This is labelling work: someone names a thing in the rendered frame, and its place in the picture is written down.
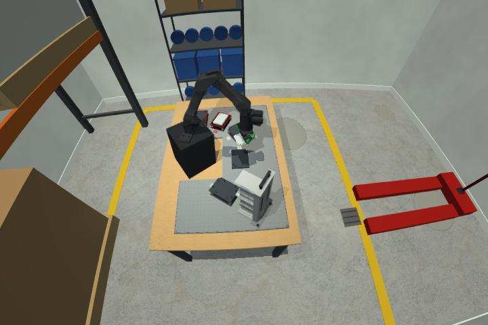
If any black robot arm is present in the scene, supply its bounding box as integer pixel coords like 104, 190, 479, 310
179, 68, 263, 143

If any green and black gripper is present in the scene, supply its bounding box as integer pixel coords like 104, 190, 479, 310
236, 122, 254, 144

